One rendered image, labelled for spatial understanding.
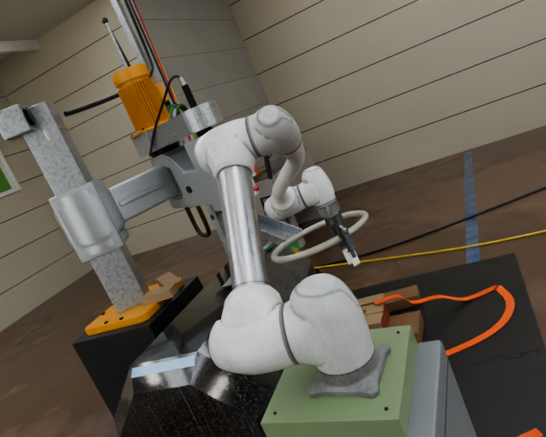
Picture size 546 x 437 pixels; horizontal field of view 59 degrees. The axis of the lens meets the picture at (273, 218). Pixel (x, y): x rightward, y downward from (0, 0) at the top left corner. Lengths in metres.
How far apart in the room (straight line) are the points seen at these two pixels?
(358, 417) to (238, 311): 0.37
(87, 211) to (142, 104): 0.79
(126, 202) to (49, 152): 0.50
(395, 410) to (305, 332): 0.26
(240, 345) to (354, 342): 0.27
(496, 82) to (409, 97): 1.04
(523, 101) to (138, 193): 5.09
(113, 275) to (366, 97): 4.76
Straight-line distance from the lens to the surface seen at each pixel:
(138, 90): 3.26
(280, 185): 1.82
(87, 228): 2.91
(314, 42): 7.01
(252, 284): 1.26
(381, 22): 6.83
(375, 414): 1.19
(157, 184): 3.16
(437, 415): 1.23
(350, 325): 1.16
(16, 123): 2.94
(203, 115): 2.61
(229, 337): 1.23
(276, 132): 1.44
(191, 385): 1.93
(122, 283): 3.04
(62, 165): 2.98
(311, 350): 1.18
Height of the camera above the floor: 1.57
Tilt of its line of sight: 12 degrees down
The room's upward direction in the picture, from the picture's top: 23 degrees counter-clockwise
